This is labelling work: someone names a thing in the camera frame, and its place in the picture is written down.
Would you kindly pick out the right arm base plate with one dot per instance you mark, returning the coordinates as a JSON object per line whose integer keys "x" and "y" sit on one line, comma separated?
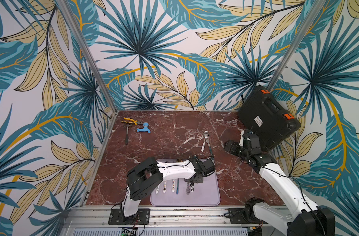
{"x": 241, "y": 215}

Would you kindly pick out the lavender placemat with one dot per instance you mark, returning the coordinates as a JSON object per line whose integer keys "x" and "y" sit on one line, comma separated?
{"x": 205, "y": 194}

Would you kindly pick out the fork with green handle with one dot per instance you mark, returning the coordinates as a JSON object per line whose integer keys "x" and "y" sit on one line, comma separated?
{"x": 210, "y": 148}

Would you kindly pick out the black handled hammer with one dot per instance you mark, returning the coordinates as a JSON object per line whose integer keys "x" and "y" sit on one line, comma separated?
{"x": 127, "y": 133}

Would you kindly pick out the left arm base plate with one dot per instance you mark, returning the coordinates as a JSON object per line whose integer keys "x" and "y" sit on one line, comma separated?
{"x": 142, "y": 217}

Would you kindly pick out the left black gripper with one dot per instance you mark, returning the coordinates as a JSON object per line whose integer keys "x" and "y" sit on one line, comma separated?
{"x": 200, "y": 180}

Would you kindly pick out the ornate all-silver fork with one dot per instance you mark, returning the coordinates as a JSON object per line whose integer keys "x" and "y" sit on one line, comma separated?
{"x": 188, "y": 189}

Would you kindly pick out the black tool case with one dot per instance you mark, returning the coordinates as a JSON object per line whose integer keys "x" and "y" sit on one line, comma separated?
{"x": 262, "y": 114}

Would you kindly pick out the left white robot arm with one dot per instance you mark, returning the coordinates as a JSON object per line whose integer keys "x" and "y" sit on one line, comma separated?
{"x": 145, "y": 177}

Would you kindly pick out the iridescent spoon with blue handle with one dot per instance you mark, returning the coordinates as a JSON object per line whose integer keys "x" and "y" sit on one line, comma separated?
{"x": 177, "y": 187}

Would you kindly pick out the blue plastic faucet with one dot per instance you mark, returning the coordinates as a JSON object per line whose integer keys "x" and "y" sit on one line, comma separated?
{"x": 145, "y": 128}

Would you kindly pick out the aluminium front rail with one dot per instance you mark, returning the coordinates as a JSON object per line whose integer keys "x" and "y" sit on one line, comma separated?
{"x": 164, "y": 221}

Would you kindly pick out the right aluminium corner post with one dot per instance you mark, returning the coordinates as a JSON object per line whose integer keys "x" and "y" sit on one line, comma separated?
{"x": 303, "y": 29}

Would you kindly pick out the yellow black pliers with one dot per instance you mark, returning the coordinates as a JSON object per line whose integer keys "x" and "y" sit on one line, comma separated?
{"x": 131, "y": 121}

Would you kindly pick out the aluminium corner post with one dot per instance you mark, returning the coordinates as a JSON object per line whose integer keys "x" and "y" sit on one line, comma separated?
{"x": 79, "y": 37}
{"x": 303, "y": 29}

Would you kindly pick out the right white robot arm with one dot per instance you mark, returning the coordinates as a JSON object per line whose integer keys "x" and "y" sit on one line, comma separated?
{"x": 305, "y": 217}

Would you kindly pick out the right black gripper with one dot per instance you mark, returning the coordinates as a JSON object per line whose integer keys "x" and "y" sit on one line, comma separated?
{"x": 232, "y": 147}

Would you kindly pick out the left aluminium corner post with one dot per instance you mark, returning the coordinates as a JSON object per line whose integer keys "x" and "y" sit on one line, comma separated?
{"x": 79, "y": 37}

